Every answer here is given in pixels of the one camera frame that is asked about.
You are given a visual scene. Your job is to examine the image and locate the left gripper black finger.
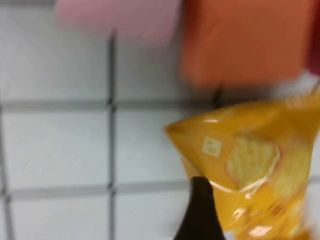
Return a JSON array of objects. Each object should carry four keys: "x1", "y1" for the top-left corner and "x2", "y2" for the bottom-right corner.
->
[{"x1": 172, "y1": 176, "x2": 226, "y2": 240}]

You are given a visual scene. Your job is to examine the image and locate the yellow cracker packet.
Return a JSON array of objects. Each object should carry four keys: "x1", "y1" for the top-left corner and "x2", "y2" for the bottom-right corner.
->
[{"x1": 163, "y1": 82, "x2": 320, "y2": 240}]

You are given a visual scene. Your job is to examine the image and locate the orange foam cube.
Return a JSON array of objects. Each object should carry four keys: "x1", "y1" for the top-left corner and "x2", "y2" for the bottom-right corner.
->
[{"x1": 179, "y1": 0, "x2": 316, "y2": 89}]

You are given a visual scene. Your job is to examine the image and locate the pink foam cube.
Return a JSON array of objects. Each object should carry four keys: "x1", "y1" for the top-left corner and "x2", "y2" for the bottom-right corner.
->
[{"x1": 53, "y1": 0, "x2": 181, "y2": 49}]

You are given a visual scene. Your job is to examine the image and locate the red foam cube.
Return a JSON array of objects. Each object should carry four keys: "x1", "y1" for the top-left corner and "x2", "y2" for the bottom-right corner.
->
[{"x1": 308, "y1": 0, "x2": 320, "y2": 74}]

